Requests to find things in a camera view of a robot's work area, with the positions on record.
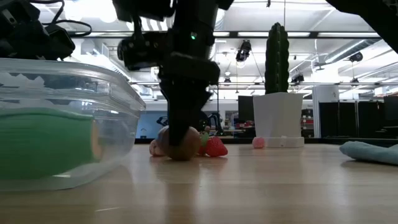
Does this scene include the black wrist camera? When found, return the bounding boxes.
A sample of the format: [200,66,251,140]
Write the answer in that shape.
[117,32,170,72]
[43,24,76,60]

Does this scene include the black ceiling rail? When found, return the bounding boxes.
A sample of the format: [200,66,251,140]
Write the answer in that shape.
[70,30,381,39]

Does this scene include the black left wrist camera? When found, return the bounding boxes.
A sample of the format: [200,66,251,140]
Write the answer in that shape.
[43,24,76,60]

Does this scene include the pink toy peach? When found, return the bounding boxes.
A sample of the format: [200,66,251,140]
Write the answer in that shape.
[149,139,165,157]

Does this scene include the blue board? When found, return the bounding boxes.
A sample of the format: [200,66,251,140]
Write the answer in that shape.
[136,111,169,139]

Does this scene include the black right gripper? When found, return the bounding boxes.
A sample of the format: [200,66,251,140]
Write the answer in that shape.
[157,51,221,147]

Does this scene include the shelf with red bins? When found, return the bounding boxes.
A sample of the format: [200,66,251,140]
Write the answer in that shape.
[300,108,314,138]

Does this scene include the black room partition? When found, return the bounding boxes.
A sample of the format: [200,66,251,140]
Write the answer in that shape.
[318,101,384,139]

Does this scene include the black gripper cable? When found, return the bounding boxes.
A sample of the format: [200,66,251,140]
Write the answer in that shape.
[29,0,93,38]
[132,12,147,44]

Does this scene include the grey ventilation duct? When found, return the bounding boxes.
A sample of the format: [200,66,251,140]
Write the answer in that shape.
[325,39,382,65]

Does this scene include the red toy strawberry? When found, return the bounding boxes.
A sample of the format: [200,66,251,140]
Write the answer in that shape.
[203,136,229,158]

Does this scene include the clear plastic tupperware container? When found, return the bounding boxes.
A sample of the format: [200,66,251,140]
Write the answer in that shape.
[0,57,147,191]

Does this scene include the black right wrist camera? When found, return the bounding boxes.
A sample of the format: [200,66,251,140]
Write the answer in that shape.
[117,32,170,72]

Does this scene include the small pink toy fruit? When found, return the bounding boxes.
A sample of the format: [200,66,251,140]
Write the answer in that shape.
[252,136,266,149]

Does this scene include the brown toy kiwi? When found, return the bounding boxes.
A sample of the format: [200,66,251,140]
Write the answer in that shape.
[157,125,202,162]

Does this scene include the white square plant pot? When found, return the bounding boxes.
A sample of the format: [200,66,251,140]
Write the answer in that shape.
[252,91,305,149]

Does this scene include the white pillar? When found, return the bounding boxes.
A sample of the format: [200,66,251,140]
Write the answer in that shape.
[312,85,340,139]

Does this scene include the teal folded cloth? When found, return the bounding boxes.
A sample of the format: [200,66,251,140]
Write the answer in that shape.
[338,141,398,166]

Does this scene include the black monitor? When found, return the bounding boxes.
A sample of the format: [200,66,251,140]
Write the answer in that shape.
[238,95,256,124]
[382,95,398,122]

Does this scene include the green cactus plant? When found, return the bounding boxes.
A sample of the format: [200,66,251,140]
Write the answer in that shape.
[264,22,290,95]

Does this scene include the black aluminium table frame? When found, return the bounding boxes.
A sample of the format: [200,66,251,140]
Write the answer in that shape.
[134,137,398,147]

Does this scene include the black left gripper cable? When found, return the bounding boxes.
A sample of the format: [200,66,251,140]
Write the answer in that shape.
[29,0,93,38]

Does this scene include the green toy cucumber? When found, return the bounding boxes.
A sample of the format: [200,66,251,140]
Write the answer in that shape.
[0,107,103,180]

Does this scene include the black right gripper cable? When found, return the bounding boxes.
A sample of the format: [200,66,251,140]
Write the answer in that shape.
[132,12,147,44]

